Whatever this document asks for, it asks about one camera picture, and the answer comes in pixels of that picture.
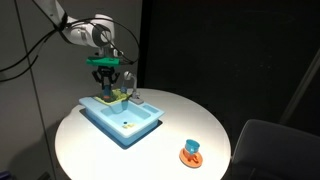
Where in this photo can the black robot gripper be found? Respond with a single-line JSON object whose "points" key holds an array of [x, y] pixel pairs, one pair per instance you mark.
{"points": [[105, 72]]}

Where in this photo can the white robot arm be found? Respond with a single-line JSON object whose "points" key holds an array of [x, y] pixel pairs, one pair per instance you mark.
{"points": [[97, 32]]}

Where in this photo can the yellow-green plate rack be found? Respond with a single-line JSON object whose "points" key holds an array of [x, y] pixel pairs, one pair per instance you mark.
{"points": [[116, 96]]}

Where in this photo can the grey toy faucet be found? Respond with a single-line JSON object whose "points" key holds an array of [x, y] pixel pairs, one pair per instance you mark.
{"points": [[135, 96]]}

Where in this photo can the light blue toy sink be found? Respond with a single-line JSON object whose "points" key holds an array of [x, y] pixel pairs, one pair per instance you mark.
{"points": [[124, 121]]}

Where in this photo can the blue toy mug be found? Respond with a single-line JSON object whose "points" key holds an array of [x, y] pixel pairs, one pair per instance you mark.
{"points": [[191, 147]]}

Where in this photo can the orange toy saucer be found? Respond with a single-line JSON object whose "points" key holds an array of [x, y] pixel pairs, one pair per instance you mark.
{"points": [[191, 160]]}

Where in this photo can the grey chair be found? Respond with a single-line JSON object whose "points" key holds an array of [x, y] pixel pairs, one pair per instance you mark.
{"points": [[271, 151]]}

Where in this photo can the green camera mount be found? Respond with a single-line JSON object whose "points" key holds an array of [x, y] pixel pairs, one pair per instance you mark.
{"points": [[103, 61]]}

